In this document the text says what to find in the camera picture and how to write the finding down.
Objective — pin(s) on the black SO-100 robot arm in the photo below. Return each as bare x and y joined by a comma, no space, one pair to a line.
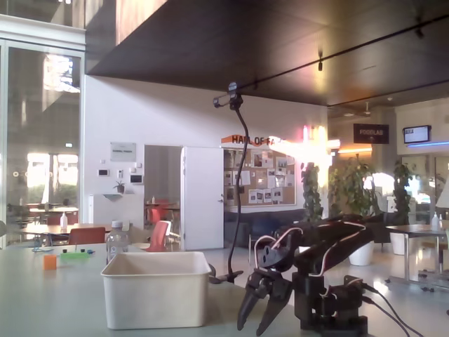
336,245

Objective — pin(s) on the white plastic bin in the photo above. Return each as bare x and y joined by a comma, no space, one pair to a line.
154,295

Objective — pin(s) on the green flat block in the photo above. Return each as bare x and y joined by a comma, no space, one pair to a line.
73,256

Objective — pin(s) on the blue chair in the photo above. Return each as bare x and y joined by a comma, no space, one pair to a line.
261,226

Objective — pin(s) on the tall climbing green plant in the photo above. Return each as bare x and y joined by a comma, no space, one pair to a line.
312,196

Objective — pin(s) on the cork bulletin board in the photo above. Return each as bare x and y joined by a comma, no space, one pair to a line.
266,179

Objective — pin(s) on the white plant pot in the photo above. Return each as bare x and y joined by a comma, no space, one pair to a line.
363,256

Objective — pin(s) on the white door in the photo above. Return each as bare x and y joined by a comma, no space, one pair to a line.
203,196

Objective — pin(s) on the bushy green plant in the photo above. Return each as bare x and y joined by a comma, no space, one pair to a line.
354,196

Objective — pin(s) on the pink chair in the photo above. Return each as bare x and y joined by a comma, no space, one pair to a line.
159,237

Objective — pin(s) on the orange hall of fame sign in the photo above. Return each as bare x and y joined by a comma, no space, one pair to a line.
259,140

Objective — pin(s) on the slim green plant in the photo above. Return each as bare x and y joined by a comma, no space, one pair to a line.
401,196

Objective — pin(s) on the wooden table with metal legs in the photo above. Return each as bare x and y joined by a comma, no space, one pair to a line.
417,229

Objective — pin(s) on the clear plastic water bottle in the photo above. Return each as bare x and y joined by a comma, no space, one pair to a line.
116,245

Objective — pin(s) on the black foodlab sign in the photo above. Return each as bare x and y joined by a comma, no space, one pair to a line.
370,133

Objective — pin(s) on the white sanitizer bottle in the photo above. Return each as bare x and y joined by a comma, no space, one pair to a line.
435,223
64,221

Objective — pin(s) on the black webcam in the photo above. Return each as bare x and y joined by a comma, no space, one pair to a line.
229,98

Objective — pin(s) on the small potted plant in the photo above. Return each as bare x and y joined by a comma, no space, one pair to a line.
120,186

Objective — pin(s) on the red chair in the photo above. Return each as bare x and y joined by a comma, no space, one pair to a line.
86,236

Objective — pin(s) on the ceiling track spotlight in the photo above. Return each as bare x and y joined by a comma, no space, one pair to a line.
320,63
419,31

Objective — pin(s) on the small orange cube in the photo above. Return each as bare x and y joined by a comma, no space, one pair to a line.
50,262

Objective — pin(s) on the black gooseneck clamp mount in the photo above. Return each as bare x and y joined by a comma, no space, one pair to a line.
238,210

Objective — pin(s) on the wall monitor screen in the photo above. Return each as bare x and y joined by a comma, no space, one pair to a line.
416,134

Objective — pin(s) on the grey wall sign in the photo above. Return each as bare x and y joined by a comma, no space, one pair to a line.
123,151

